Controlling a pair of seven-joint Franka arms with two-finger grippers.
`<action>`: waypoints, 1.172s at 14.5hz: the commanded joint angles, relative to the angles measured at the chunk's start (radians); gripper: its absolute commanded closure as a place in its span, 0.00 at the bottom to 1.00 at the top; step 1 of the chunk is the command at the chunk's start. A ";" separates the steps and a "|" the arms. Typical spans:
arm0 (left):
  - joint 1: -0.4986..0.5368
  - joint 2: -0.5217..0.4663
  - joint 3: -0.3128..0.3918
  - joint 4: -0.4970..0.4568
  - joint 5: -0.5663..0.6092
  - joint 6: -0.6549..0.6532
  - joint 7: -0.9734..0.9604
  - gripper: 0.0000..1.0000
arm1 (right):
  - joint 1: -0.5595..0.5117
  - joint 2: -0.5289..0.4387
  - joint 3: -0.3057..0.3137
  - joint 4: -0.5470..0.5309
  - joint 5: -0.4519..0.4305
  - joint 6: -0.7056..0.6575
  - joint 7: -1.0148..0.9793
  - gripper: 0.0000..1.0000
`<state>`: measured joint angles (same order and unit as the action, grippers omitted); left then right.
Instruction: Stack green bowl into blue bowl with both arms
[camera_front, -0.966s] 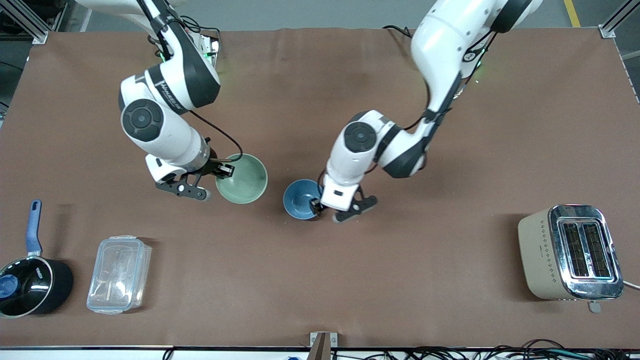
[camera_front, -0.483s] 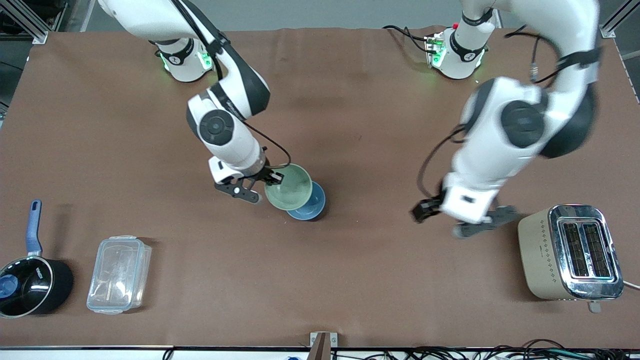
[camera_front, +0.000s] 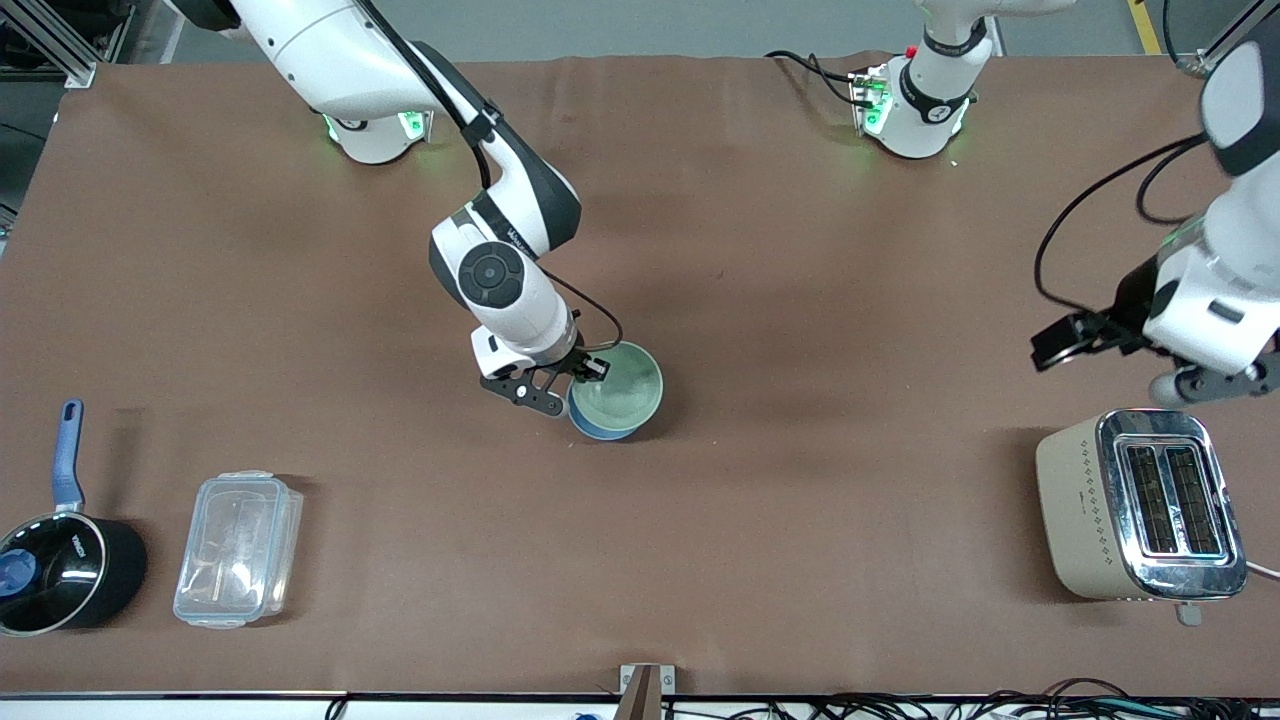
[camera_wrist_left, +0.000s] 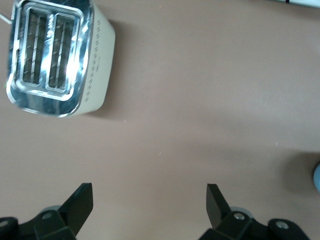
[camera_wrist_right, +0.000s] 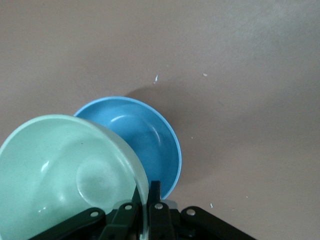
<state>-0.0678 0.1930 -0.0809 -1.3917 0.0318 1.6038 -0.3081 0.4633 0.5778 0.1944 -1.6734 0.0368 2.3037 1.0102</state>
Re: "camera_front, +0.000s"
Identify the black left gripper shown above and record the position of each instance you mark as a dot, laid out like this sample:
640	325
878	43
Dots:
1132	304

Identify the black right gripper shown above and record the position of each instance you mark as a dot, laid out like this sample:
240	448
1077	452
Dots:
570	359

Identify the green ceramic bowl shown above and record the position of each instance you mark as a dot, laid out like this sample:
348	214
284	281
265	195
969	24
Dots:
620	388

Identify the blue ceramic bowl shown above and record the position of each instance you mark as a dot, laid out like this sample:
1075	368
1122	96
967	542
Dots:
605	432

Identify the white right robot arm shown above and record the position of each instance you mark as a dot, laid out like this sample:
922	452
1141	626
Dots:
500	275

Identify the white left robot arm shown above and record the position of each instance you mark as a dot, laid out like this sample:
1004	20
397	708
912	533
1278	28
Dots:
1220	300

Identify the beige chrome toaster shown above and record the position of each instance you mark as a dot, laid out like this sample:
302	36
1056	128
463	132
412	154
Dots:
1140	505

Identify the brown table cover mat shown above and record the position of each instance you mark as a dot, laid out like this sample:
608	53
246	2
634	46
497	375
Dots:
800	300

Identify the clear plastic food container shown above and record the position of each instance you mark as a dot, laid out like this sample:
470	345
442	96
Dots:
238	548

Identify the glass lid with blue knob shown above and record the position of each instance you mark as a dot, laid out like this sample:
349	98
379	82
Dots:
45	572

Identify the aluminium corner frame bracket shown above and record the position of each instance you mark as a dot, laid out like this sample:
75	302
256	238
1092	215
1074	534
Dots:
1200	55

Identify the metal bracket with brown post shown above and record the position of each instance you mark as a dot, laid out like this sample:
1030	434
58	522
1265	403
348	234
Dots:
646	690

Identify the aluminium frame profile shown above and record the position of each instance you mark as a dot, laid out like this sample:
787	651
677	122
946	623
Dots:
60	45

